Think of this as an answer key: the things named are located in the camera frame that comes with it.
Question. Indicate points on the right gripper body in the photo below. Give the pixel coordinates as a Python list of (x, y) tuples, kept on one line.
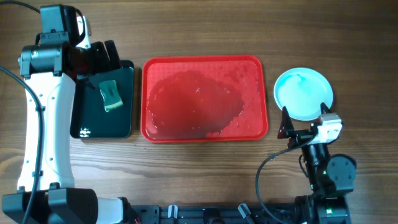
[(298, 137)]

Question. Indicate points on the dark green water tray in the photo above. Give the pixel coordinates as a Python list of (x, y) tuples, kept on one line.
[(89, 119)]

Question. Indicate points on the white round plate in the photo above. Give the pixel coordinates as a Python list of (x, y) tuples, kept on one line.
[(302, 91)]

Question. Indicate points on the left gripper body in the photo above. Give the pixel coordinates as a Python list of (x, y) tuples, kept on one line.
[(91, 67)]

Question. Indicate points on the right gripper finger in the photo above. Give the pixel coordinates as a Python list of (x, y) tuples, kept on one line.
[(286, 129), (324, 109)]

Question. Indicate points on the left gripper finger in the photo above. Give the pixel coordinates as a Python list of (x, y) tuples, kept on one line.
[(99, 58), (114, 60)]

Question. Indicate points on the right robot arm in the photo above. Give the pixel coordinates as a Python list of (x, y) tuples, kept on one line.
[(331, 177)]

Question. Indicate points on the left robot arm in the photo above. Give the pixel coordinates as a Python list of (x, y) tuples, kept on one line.
[(46, 191)]

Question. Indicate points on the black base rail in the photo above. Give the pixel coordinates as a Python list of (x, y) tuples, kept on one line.
[(282, 213)]

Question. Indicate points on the green yellow sponge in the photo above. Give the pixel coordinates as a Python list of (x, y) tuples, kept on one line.
[(110, 94)]

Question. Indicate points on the red plastic tray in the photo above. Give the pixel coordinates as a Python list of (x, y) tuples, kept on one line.
[(203, 98)]

